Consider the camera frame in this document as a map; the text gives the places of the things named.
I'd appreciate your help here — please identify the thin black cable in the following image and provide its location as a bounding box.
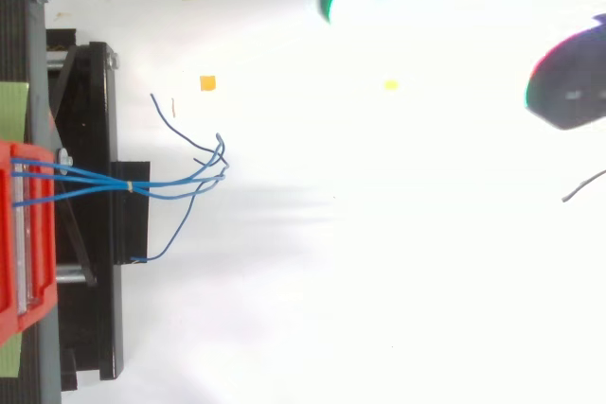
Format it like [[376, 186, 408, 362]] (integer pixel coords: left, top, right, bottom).
[[561, 168, 606, 203]]

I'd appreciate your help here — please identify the red bin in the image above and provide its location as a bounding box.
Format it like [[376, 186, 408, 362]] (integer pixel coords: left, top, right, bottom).
[[0, 139, 60, 348]]

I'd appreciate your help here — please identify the black stand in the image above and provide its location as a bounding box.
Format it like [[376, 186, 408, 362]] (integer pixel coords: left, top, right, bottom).
[[0, 0, 152, 404]]

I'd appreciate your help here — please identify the blue cable bundle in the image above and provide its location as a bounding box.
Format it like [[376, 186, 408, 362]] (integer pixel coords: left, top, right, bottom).
[[9, 93, 231, 264]]

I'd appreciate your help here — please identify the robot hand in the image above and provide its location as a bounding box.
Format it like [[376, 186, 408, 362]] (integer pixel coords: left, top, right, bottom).
[[317, 0, 606, 132]]

